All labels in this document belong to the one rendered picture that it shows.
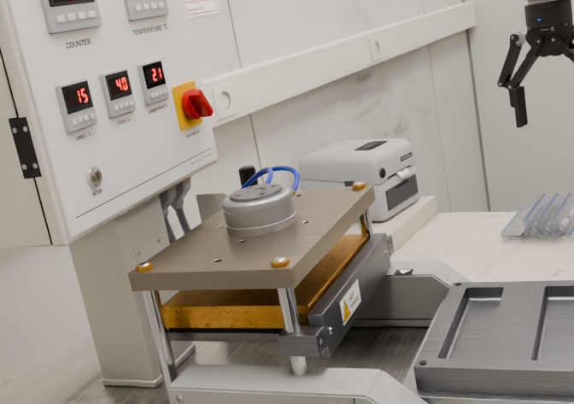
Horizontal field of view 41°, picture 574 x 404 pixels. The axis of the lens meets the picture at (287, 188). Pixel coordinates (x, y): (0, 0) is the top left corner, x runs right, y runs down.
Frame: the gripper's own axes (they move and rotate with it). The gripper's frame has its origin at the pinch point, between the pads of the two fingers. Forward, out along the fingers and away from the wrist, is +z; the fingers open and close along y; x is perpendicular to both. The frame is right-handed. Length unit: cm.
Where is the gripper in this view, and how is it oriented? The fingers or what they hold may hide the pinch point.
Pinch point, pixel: (558, 119)
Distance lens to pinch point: 141.7
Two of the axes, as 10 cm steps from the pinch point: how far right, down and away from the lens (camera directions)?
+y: -7.3, -0.4, 6.8
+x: -6.6, 2.9, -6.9
